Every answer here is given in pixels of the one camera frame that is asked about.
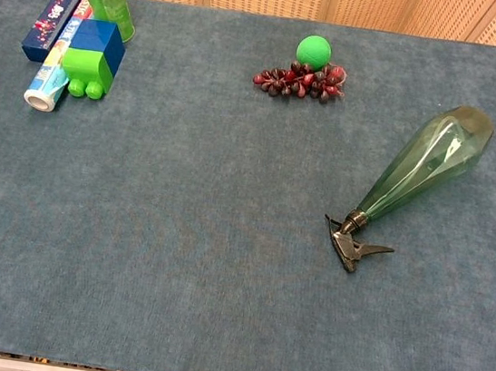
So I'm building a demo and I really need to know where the green transparent spray bottle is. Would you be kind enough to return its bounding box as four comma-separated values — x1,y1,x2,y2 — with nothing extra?
316,89,496,290

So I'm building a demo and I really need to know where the blue table cloth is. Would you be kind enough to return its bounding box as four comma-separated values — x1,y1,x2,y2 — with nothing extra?
0,0,496,371

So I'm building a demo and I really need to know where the dark red grape bunch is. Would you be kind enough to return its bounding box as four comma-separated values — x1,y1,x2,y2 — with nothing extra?
250,53,350,106

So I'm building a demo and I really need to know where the green ball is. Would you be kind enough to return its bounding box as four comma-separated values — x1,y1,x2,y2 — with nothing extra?
294,33,335,73

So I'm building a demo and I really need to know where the blue and green toy block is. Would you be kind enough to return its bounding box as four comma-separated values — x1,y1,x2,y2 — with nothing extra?
57,15,131,103

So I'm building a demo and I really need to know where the plastic wrap roll box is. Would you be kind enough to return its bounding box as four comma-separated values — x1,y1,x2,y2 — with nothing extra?
21,0,96,117

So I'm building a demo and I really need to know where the dark blue printed box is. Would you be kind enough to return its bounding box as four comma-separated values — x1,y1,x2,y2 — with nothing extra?
18,0,82,67

